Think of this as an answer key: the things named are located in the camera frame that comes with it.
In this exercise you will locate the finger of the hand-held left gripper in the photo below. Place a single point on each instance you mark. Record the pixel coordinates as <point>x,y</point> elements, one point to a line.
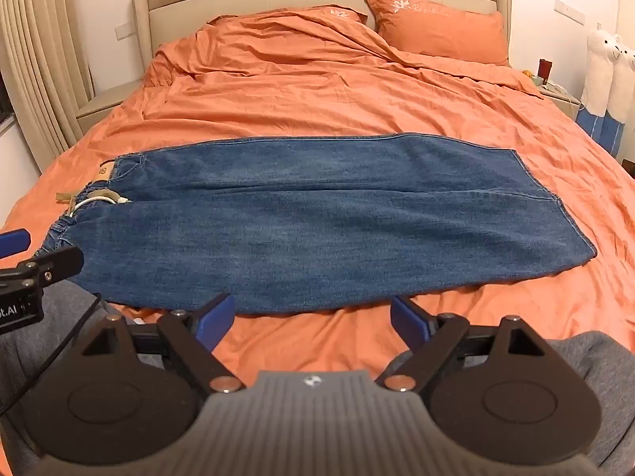
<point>59,263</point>
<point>15,243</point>

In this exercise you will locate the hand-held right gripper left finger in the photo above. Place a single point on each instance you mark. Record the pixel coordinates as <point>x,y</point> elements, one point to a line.
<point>217,323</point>

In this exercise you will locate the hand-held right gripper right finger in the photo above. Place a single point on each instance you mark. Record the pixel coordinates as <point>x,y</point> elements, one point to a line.
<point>409,325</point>

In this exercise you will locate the blue denim pants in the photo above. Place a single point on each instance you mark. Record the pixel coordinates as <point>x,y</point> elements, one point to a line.
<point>317,218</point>

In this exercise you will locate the beige nightstand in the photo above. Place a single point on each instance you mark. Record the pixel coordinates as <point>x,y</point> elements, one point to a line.
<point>106,99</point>

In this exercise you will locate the beige pleated curtain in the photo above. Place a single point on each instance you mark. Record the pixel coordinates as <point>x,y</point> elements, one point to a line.
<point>44,59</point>

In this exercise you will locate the person's grey sweatpants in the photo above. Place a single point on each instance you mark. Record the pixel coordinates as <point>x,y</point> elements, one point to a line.
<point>595,357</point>

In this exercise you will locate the orange duvet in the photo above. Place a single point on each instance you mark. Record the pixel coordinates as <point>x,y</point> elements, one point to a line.
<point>317,89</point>

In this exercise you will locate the white nightstand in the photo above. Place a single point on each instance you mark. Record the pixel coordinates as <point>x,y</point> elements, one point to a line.
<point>563,101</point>

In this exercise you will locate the red cup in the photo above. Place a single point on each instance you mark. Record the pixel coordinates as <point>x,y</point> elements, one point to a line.
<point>545,70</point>

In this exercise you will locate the orange pillow with white embroidery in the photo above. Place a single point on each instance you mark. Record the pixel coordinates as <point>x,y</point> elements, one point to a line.
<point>436,25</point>
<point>317,14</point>

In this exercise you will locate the white alpaca plush toy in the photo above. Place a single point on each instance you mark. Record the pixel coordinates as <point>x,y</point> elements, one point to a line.
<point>598,69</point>
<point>624,89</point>

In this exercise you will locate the white wall socket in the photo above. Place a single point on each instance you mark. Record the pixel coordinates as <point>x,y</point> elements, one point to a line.
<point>122,32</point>
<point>569,7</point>

